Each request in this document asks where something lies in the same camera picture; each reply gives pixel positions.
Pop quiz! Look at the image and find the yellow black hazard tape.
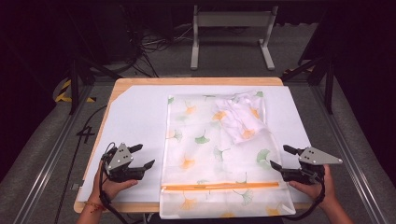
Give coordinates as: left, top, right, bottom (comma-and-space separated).
54, 78, 96, 104

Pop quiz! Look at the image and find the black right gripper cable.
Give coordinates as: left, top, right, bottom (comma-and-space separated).
284, 174, 326, 221

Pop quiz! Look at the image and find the white cloth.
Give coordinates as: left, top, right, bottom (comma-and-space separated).
212, 91, 271, 145

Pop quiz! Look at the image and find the grey metal stand frame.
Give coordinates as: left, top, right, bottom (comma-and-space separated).
190, 4, 279, 71

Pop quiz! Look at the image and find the orange wrist bracelet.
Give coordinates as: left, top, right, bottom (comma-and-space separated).
83, 201, 106, 213

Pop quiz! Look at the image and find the thin black floor cable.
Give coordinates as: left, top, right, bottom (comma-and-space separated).
54, 105, 108, 224

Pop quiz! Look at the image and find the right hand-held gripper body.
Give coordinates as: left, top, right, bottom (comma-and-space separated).
281, 147, 344, 186

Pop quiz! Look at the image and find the person's left hand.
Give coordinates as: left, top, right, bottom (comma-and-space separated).
88, 161, 138, 208

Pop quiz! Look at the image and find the person's right hand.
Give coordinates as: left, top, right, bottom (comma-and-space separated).
288, 164, 337, 210

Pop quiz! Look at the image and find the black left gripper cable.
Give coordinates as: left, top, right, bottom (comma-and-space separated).
98, 142, 129, 224

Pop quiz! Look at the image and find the translucent leaf-print storage bag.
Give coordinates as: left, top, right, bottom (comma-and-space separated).
158, 91, 297, 220

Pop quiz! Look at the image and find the bundle of black floor cables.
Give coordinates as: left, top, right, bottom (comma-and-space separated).
120, 6, 194, 78

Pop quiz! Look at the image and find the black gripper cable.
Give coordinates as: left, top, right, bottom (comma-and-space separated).
98, 142, 129, 224
284, 174, 326, 221

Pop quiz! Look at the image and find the white table sheet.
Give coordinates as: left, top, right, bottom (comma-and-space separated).
77, 84, 313, 205

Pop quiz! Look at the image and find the aluminium floor rail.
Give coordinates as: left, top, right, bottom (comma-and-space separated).
310, 83, 390, 224
11, 83, 95, 224

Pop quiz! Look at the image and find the black metal stand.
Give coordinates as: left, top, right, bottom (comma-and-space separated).
66, 55, 123, 116
280, 55, 336, 115

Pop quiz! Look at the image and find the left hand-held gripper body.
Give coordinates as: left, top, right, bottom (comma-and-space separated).
102, 142, 148, 183

